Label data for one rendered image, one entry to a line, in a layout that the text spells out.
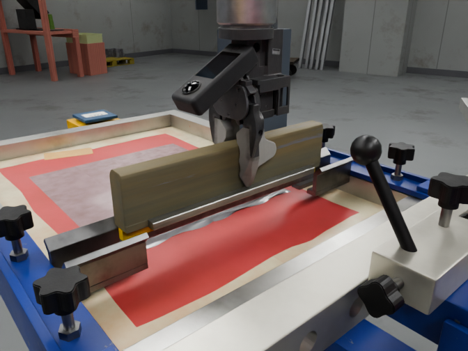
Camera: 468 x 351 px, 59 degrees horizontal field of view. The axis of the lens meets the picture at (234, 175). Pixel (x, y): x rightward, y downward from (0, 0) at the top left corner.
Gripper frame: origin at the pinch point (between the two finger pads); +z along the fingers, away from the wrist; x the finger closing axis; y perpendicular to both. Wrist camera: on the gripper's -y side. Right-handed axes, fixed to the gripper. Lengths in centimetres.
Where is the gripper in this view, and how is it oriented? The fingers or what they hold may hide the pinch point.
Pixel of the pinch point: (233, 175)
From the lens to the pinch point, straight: 59.8
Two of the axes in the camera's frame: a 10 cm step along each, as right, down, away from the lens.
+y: 7.6, -2.5, 6.0
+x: -6.5, -2.9, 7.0
